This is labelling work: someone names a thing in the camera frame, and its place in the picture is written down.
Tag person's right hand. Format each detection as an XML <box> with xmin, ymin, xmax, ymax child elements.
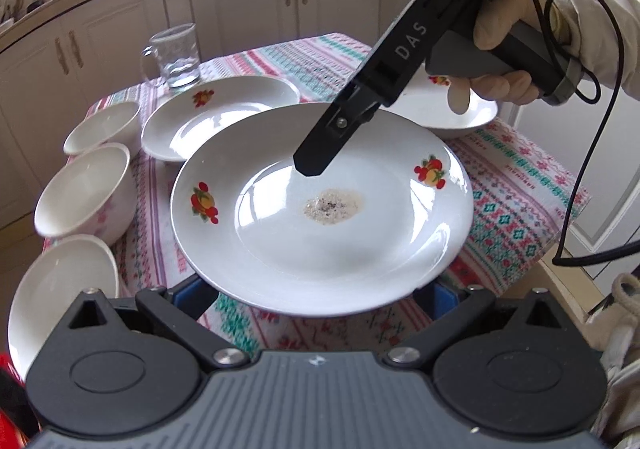
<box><xmin>446</xmin><ymin>0</ymin><xmax>575</xmax><ymax>116</ymax></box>

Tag white fruit print plate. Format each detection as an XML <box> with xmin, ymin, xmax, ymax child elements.
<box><xmin>141</xmin><ymin>76</ymin><xmax>301</xmax><ymax>164</ymax></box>
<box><xmin>384</xmin><ymin>73</ymin><xmax>500</xmax><ymax>141</ymax></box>
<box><xmin>170</xmin><ymin>102</ymin><xmax>475</xmax><ymax>316</ymax></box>

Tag red plastic item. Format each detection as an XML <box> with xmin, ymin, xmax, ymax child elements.
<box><xmin>0</xmin><ymin>351</ymin><xmax>40</xmax><ymax>449</ymax></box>

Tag white ceramic bowl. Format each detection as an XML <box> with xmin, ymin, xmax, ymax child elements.
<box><xmin>7</xmin><ymin>234</ymin><xmax>120</xmax><ymax>380</ymax></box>
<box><xmin>34</xmin><ymin>142</ymin><xmax>138</xmax><ymax>246</ymax></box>
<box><xmin>63</xmin><ymin>100</ymin><xmax>142</xmax><ymax>157</ymax></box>

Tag person's right forearm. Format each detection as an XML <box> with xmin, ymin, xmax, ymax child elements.
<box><xmin>532</xmin><ymin>0</ymin><xmax>640</xmax><ymax>102</ymax></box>

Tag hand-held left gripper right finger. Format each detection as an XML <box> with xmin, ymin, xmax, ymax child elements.
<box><xmin>384</xmin><ymin>280</ymin><xmax>572</xmax><ymax>371</ymax></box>

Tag person's white clothing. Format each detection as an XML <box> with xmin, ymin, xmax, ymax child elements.
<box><xmin>587</xmin><ymin>273</ymin><xmax>640</xmax><ymax>449</ymax></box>

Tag white kitchen cabinets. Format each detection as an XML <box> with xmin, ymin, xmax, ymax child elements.
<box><xmin>0</xmin><ymin>0</ymin><xmax>640</xmax><ymax>280</ymax></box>

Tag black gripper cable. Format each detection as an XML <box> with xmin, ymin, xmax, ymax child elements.
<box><xmin>515</xmin><ymin>0</ymin><xmax>640</xmax><ymax>266</ymax></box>

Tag patterned woven tablecloth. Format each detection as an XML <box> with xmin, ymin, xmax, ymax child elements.
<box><xmin>42</xmin><ymin>32</ymin><xmax>592</xmax><ymax>352</ymax></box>

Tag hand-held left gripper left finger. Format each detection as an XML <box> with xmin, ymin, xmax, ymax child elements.
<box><xmin>67</xmin><ymin>274</ymin><xmax>251</xmax><ymax>371</ymax></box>

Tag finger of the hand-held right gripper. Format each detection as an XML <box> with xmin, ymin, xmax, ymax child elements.
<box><xmin>292</xmin><ymin>78</ymin><xmax>387</xmax><ymax>178</ymax></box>

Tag clear glass mug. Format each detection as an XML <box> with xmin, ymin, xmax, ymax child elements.
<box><xmin>140</xmin><ymin>23</ymin><xmax>202</xmax><ymax>89</ymax></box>

